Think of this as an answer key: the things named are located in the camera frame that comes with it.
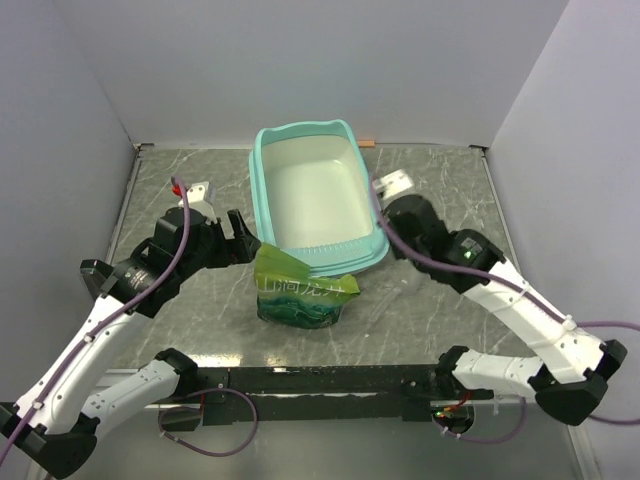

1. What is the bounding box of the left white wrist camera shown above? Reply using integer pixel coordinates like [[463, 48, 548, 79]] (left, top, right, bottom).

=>
[[187, 181, 216, 221]]

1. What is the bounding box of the green litter bag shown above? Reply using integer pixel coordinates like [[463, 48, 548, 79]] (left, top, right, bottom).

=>
[[254, 243, 360, 330]]

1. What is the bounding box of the teal litter box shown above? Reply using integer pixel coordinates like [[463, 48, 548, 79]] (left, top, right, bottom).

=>
[[248, 119, 389, 277]]

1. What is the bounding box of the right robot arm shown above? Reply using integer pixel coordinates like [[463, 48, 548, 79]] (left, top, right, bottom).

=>
[[379, 194, 627, 426]]

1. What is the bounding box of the clear plastic scoop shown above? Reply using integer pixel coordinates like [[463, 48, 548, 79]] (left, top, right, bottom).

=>
[[369, 259, 423, 323]]

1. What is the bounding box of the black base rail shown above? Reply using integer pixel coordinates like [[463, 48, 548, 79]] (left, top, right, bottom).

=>
[[164, 364, 493, 426]]

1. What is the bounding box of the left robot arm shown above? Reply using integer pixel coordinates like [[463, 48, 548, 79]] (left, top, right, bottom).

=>
[[1, 207, 261, 479]]

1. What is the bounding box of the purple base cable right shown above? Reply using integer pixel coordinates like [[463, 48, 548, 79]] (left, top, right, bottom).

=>
[[434, 394, 526, 445]]

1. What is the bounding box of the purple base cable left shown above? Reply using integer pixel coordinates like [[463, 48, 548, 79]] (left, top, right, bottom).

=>
[[157, 389, 260, 457]]

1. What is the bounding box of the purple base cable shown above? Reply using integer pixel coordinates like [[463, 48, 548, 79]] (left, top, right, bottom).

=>
[[157, 389, 260, 457], [434, 394, 526, 445]]

